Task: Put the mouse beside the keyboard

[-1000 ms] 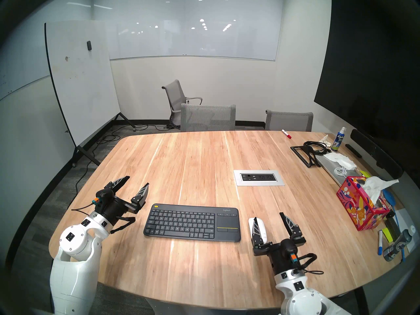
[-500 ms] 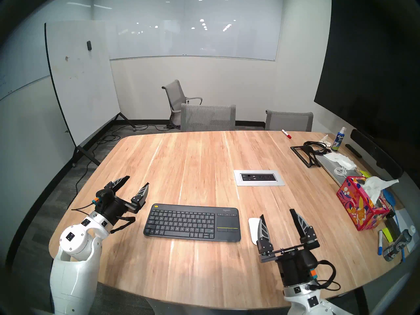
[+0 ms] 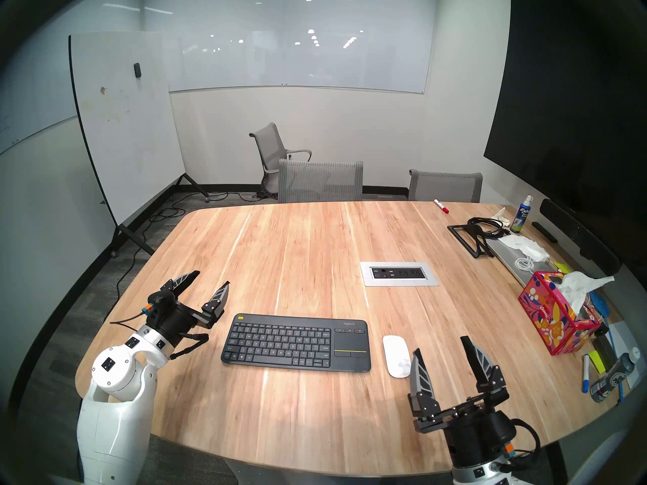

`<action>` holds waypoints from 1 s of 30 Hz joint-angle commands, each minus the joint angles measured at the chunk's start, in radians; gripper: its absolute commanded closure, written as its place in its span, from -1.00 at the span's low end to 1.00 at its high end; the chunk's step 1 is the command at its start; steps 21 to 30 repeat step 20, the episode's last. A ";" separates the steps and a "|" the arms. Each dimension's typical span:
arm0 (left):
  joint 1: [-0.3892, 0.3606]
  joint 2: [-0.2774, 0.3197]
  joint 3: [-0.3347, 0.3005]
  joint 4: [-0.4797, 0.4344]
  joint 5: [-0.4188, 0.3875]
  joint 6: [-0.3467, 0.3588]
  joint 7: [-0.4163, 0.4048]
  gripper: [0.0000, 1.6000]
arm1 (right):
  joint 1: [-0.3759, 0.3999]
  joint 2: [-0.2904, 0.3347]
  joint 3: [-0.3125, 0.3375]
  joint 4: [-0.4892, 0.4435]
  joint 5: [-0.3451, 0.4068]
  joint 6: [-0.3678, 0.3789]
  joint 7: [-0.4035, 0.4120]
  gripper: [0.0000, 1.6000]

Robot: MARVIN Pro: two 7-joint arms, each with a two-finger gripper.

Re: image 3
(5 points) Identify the blue plastic object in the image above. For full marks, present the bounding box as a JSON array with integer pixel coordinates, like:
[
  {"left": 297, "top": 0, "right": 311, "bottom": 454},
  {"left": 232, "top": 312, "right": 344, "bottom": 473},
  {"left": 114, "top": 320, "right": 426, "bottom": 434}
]
[{"left": 589, "top": 291, "right": 611, "bottom": 320}]

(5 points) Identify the colourful floral tissue box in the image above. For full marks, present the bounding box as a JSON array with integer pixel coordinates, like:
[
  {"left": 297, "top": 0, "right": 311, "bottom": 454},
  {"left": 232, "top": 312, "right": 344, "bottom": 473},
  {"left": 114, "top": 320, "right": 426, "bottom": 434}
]
[{"left": 518, "top": 271, "right": 602, "bottom": 356}]

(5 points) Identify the black table leg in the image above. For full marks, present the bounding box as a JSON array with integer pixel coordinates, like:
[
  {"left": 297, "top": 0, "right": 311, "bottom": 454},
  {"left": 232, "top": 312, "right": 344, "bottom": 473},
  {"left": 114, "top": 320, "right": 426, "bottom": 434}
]
[{"left": 547, "top": 441, "right": 568, "bottom": 485}]

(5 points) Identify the white paper sheet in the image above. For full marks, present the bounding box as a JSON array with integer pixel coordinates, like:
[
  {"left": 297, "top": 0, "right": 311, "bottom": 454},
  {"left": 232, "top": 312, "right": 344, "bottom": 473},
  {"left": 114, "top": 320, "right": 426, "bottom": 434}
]
[{"left": 607, "top": 320, "right": 642, "bottom": 361}]

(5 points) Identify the dark grey wireless keyboard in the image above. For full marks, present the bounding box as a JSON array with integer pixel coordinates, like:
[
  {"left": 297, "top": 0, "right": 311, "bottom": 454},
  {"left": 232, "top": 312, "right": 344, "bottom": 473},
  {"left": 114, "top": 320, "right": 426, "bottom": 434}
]
[{"left": 221, "top": 313, "right": 372, "bottom": 373}]

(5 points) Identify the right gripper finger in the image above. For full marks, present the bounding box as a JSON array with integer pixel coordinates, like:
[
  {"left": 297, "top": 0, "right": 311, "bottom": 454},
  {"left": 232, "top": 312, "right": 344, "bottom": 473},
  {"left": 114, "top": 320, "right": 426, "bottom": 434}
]
[
  {"left": 408, "top": 349, "right": 440, "bottom": 421},
  {"left": 461, "top": 336, "right": 510, "bottom": 405}
]

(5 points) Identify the silver table power outlet box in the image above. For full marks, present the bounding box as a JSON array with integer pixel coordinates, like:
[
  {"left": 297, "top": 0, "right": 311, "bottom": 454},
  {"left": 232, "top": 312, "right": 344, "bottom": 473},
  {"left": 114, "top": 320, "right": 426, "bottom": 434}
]
[{"left": 360, "top": 261, "right": 439, "bottom": 287}]

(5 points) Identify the silver closed laptop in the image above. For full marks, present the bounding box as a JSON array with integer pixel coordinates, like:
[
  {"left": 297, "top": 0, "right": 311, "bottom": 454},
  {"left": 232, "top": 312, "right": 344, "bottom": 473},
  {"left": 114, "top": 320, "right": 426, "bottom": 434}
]
[{"left": 486, "top": 238, "right": 562, "bottom": 287}]

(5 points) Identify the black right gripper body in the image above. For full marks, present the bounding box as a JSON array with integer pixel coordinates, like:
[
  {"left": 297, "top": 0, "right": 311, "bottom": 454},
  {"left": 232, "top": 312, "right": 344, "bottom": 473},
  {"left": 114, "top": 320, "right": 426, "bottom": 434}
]
[{"left": 414, "top": 394, "right": 516, "bottom": 468}]

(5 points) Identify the whiteboard cleaner spray bottle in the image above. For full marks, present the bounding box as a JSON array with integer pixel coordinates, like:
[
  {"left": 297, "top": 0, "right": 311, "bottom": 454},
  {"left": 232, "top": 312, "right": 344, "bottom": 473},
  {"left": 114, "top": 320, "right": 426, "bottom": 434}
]
[{"left": 511, "top": 195, "right": 534, "bottom": 233}]

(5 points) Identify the black video conference bar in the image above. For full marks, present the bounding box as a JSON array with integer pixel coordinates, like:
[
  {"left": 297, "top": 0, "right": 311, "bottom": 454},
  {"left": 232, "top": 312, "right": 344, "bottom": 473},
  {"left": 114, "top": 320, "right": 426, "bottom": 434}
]
[{"left": 539, "top": 199, "right": 622, "bottom": 276}]

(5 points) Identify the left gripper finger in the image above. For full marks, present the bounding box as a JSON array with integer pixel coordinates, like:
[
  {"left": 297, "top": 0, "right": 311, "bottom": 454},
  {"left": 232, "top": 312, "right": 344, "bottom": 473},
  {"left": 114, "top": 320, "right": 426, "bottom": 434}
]
[
  {"left": 161, "top": 270, "right": 201, "bottom": 294},
  {"left": 202, "top": 281, "right": 230, "bottom": 322}
]

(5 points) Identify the large glass wall whiteboard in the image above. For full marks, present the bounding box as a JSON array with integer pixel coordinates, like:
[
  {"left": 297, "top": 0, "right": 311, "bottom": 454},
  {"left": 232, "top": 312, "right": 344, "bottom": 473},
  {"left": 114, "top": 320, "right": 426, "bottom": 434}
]
[{"left": 142, "top": 0, "right": 438, "bottom": 94}]

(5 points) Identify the white computer mouse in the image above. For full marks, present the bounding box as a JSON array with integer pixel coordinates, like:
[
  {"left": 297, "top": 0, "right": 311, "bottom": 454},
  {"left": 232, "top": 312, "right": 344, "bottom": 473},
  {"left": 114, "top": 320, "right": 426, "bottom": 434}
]
[{"left": 382, "top": 335, "right": 412, "bottom": 378}]

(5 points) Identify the side glass wall board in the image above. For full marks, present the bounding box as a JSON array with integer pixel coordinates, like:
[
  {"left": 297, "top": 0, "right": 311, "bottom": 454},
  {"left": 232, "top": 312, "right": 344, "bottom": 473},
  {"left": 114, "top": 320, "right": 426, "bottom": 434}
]
[{"left": 0, "top": 0, "right": 143, "bottom": 156}]

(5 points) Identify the grey office chair with armrests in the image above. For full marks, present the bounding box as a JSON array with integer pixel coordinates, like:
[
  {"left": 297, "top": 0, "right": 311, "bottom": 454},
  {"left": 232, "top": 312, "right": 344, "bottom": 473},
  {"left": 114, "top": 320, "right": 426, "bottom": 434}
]
[{"left": 249, "top": 122, "right": 312, "bottom": 199}]

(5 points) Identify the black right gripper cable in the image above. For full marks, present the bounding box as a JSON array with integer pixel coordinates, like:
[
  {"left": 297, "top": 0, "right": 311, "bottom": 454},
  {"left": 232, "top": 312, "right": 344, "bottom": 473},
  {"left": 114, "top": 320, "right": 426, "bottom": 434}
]
[{"left": 505, "top": 418, "right": 541, "bottom": 472}]

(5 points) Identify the grey mesh chair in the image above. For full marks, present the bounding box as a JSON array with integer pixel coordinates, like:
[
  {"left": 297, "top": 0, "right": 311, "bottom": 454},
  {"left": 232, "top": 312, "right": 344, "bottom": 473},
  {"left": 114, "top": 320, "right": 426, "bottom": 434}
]
[
  {"left": 278, "top": 159, "right": 364, "bottom": 203},
  {"left": 408, "top": 169, "right": 483, "bottom": 203}
]

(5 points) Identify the black laptop stand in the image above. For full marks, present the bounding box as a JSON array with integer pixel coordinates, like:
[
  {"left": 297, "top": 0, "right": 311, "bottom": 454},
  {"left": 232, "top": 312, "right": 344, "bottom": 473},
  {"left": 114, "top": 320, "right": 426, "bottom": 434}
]
[{"left": 447, "top": 223, "right": 495, "bottom": 259}]

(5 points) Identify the mobile whiteboard on black stand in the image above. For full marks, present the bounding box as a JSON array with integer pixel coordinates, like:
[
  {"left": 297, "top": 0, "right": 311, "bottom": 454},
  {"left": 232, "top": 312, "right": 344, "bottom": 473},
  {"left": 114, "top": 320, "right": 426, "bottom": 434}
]
[{"left": 68, "top": 32, "right": 210, "bottom": 257}]

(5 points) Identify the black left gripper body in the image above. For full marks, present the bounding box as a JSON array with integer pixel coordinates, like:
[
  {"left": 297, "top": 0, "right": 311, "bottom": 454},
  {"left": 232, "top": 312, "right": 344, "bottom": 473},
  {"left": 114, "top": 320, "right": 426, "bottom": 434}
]
[{"left": 143, "top": 287, "right": 215, "bottom": 347}]

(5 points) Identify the coiled black cable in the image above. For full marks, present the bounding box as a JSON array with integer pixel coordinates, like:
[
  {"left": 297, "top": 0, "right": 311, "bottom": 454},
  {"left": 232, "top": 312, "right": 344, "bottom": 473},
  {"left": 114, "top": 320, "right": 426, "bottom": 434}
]
[{"left": 468, "top": 216, "right": 511, "bottom": 238}]

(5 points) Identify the large black wall screen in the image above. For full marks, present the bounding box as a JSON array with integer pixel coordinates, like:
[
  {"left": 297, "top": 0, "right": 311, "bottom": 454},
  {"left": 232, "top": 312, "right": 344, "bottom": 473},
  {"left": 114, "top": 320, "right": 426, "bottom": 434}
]
[{"left": 484, "top": 0, "right": 647, "bottom": 237}]

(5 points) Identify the grey mesh chair right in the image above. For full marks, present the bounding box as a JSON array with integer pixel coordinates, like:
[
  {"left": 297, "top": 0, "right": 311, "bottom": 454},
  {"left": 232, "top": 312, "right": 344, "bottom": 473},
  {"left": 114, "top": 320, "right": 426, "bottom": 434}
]
[{"left": 408, "top": 169, "right": 483, "bottom": 203}]

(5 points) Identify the white tissue sheet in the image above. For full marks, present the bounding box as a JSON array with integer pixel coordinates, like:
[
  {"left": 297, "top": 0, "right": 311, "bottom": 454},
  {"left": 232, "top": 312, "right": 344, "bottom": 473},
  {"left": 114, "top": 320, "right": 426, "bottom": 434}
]
[{"left": 559, "top": 271, "right": 616, "bottom": 315}]

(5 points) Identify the black floor cable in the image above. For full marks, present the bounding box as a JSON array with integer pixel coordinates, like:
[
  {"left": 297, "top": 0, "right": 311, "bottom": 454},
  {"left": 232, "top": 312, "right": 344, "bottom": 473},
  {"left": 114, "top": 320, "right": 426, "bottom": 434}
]
[{"left": 115, "top": 190, "right": 263, "bottom": 293}]

